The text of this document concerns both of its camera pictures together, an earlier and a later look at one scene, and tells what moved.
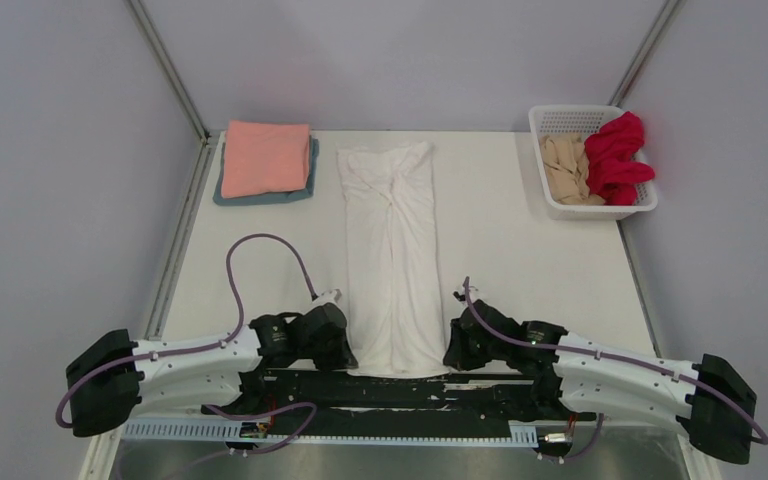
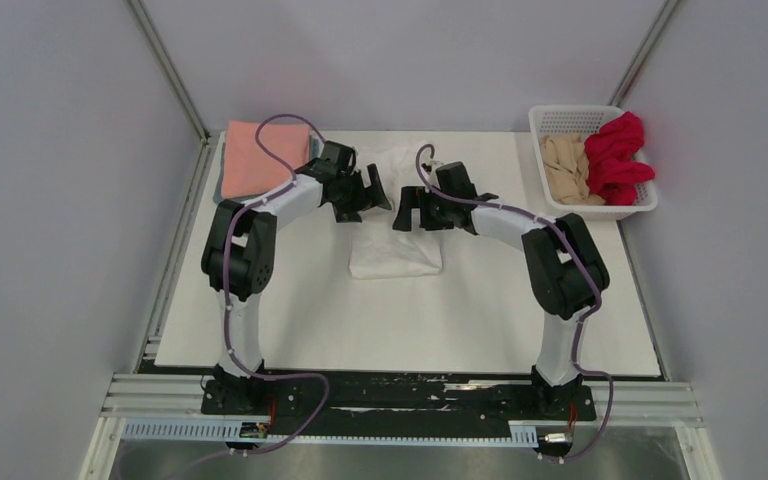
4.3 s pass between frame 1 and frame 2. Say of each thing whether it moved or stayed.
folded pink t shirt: stayed
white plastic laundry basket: stayed
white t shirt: moved
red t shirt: stayed
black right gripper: moved
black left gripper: moved
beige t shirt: stayed
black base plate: stayed
